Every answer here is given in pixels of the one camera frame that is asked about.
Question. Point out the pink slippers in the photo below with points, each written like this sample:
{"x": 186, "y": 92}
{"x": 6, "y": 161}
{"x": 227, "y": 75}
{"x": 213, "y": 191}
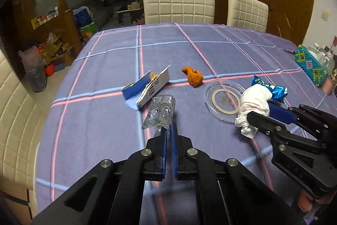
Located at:
{"x": 138, "y": 21}

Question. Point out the torn blue white carton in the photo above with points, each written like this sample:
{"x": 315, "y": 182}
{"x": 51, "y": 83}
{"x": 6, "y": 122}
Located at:
{"x": 152, "y": 88}

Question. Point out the purple plaid tablecloth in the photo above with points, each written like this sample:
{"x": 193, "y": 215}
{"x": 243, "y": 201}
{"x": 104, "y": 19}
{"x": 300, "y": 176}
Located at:
{"x": 105, "y": 122}

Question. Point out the beaded tissue box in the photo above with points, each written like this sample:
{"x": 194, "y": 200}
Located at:
{"x": 312, "y": 66}

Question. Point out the grey sofa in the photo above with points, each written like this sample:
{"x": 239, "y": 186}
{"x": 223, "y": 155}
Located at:
{"x": 105, "y": 12}

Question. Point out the grey plastic bag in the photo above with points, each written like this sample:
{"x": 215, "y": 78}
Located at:
{"x": 33, "y": 69}

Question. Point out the orange peel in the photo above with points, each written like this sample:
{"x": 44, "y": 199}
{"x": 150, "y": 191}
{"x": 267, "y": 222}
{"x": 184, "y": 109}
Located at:
{"x": 194, "y": 77}

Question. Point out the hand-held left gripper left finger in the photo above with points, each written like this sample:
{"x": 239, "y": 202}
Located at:
{"x": 131, "y": 169}

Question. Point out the person's right hand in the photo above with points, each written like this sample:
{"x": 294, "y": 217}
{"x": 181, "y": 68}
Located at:
{"x": 306, "y": 201}

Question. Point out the blue foil wrapper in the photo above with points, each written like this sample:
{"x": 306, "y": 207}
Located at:
{"x": 277, "y": 92}

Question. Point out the pile of cardboard boxes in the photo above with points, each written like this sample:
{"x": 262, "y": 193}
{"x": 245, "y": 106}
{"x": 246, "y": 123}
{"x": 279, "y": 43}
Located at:
{"x": 56, "y": 52}

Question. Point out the small red object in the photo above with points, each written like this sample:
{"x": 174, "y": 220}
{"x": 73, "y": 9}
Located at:
{"x": 289, "y": 51}

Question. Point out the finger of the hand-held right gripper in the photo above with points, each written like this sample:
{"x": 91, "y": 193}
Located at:
{"x": 281, "y": 114}
{"x": 263, "y": 123}

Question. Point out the orange bucket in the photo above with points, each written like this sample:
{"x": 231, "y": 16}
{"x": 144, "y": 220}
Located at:
{"x": 49, "y": 70}

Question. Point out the wooden partition cabinet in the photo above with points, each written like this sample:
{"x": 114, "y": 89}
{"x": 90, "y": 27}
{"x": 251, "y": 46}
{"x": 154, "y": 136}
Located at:
{"x": 60, "y": 27}

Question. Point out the pink cup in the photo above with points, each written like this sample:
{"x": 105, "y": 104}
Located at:
{"x": 329, "y": 85}

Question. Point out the clear round lid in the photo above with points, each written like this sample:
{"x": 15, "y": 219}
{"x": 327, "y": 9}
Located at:
{"x": 223, "y": 88}

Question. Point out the blue bag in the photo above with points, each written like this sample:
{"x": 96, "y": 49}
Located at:
{"x": 82, "y": 16}

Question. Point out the white tissue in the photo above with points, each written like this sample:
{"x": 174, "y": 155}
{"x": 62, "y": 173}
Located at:
{"x": 255, "y": 101}

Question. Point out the white wall switch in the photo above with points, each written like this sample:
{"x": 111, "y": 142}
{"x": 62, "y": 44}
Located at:
{"x": 325, "y": 15}

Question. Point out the clear glass container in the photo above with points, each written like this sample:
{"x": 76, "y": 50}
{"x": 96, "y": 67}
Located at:
{"x": 320, "y": 52}

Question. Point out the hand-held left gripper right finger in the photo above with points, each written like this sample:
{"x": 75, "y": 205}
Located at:
{"x": 205, "y": 172}

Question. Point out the dark coffee table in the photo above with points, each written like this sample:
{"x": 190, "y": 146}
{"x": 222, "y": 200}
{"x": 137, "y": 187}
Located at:
{"x": 130, "y": 10}

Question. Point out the large cream quilted chair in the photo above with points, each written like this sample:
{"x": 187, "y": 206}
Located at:
{"x": 15, "y": 114}

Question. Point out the clear plastic wrapper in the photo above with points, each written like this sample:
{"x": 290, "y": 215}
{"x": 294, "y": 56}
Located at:
{"x": 160, "y": 111}

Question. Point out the small grey bin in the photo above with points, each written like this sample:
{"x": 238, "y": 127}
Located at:
{"x": 126, "y": 19}

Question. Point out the colourful shopping bag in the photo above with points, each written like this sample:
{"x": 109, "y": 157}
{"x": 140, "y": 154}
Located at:
{"x": 89, "y": 32}

